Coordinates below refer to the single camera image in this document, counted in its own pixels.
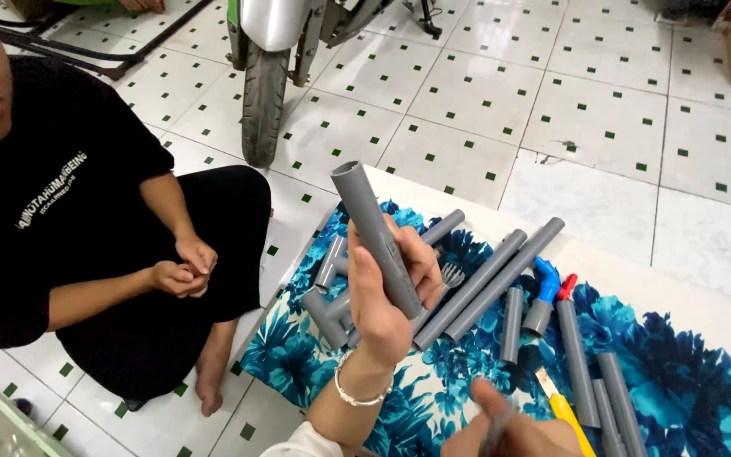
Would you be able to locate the person's right hand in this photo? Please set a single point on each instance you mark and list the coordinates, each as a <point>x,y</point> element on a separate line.
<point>530,441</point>

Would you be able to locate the person's left hand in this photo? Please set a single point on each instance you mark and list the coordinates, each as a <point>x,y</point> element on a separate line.
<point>378,324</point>

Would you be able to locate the grey plastic pipe with socket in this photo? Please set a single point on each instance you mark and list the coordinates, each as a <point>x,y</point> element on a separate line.
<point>372,222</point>

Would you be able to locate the yellow utility knife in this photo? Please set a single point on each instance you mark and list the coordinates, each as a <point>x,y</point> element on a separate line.
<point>565,412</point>

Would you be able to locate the grey pipe tee assembly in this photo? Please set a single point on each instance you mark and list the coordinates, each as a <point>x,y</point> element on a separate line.
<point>327,314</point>

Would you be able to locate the grey ridged pipe fitting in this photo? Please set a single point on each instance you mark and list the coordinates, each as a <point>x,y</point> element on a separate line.
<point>445,282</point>

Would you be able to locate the grey pipe with red cap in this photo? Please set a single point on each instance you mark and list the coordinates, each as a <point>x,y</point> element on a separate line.
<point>578,362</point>

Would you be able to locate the long grey plastic pipe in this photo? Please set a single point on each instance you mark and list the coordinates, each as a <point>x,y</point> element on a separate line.
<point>508,276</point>
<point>473,289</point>

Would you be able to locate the short grey plastic pipe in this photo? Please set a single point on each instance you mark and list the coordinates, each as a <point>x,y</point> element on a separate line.
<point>445,225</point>
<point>512,324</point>

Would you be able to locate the person's white sleeve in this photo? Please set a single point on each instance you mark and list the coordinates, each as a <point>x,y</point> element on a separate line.
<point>305,444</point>

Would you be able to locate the blue floral cloth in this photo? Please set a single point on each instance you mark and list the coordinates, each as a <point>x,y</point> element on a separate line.
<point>670,381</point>

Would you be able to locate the silver motorcycle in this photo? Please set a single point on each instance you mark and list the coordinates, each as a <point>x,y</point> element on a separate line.
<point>270,63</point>

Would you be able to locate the grey-green tray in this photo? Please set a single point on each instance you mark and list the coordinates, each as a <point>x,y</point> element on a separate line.
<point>4,425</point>

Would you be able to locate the black metal frame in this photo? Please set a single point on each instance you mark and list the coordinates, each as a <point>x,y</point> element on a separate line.
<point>86,54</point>

